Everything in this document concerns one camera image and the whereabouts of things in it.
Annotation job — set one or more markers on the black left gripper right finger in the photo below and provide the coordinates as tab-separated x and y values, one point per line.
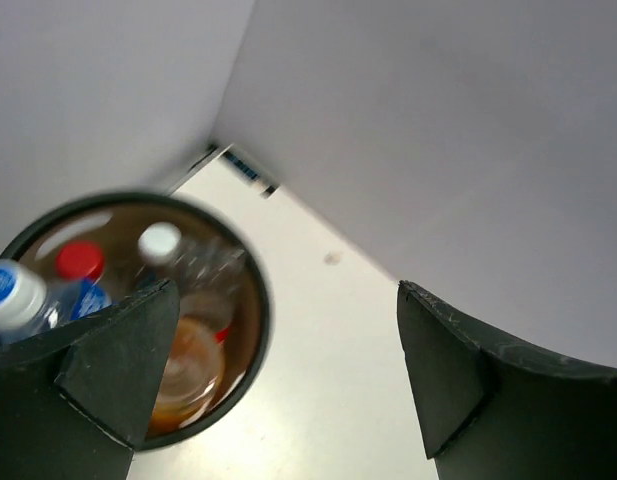
493	406

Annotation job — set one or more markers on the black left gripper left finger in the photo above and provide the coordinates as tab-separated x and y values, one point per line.
76	401

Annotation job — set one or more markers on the orange juice bottle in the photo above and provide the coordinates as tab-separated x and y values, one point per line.
191	377

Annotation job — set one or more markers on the clear bottle red label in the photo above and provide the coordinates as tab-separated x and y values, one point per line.
80	260

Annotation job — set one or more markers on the clear bottle blue label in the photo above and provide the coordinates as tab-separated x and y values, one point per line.
195	266

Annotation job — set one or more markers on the crushed red label bottle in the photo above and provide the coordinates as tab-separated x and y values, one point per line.
221	332

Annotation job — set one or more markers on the brown cardboard cylinder bin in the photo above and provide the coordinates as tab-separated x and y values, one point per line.
114	222

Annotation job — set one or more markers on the small white scrap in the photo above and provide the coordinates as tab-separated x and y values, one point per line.
332	258

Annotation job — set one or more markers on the blue sticker left corner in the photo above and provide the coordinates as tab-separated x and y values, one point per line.
254	177

